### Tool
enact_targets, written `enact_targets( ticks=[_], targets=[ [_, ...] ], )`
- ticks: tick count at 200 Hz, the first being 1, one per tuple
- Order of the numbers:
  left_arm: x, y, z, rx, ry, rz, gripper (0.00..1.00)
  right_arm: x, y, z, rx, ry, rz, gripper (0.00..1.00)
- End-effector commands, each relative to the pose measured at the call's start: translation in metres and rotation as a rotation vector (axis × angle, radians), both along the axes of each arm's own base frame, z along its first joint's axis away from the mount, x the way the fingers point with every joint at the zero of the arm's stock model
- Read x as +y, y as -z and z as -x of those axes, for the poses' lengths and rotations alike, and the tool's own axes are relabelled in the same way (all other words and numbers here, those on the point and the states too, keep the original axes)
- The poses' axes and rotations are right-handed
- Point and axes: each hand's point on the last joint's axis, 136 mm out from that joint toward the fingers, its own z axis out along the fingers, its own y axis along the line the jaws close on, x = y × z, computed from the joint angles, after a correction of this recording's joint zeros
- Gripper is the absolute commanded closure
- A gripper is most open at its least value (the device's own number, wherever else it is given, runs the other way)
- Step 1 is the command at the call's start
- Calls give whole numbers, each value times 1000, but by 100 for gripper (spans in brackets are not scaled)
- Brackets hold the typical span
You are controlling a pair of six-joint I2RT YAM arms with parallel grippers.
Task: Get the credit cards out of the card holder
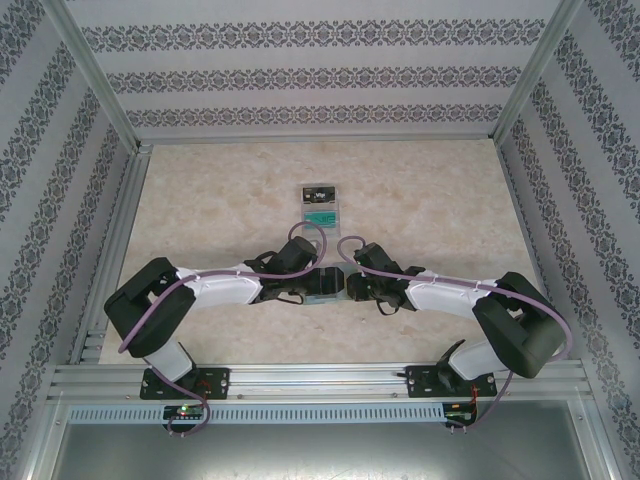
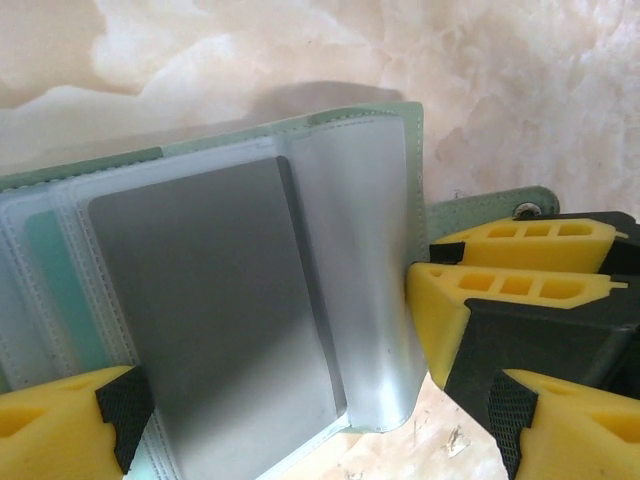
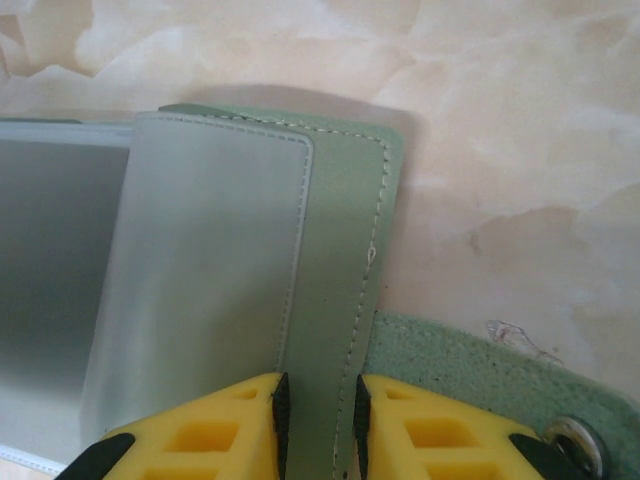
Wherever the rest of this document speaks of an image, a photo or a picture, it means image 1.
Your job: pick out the green leather card holder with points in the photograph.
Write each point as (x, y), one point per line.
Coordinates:
(327, 300)

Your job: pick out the teal VIP card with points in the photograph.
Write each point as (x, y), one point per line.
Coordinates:
(321, 220)

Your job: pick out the black VIP card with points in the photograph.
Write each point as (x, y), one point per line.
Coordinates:
(317, 195)

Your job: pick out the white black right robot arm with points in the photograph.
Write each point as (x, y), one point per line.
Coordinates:
(440, 301)

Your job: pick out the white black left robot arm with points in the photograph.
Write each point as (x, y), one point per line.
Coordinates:
(225, 296)

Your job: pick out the clear acrylic card stand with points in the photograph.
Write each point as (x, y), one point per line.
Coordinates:
(320, 206)

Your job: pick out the small black controller board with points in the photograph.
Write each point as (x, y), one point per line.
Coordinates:
(460, 415)
(185, 413)

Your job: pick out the grey sheet metal panel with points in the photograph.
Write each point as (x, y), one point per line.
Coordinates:
(320, 455)

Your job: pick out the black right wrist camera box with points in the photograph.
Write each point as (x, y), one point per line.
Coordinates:
(374, 260)

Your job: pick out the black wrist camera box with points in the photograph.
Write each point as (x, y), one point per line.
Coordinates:
(374, 260)
(297, 255)

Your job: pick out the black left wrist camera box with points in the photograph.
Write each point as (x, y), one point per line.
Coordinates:
(297, 255)

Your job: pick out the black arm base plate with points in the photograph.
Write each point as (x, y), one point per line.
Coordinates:
(417, 382)
(220, 382)

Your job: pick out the aluminium mounting rail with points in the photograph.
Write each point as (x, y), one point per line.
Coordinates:
(320, 382)

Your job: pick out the aluminium side rail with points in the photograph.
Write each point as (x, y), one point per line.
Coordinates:
(121, 225)

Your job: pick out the aluminium frame post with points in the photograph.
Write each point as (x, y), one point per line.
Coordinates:
(97, 75)
(530, 75)

